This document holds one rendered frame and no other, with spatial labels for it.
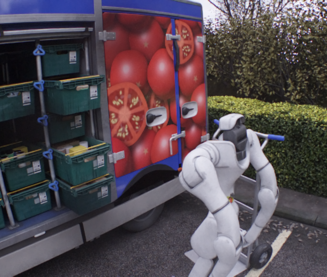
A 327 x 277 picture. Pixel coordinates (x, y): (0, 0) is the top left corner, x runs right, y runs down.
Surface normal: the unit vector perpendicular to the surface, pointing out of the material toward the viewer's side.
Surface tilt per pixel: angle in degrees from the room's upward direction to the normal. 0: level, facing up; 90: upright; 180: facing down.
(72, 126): 94
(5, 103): 95
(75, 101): 100
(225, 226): 91
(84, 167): 98
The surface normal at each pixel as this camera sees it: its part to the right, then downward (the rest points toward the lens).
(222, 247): -0.61, 0.24
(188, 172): -0.79, -0.03
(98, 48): 0.72, 0.15
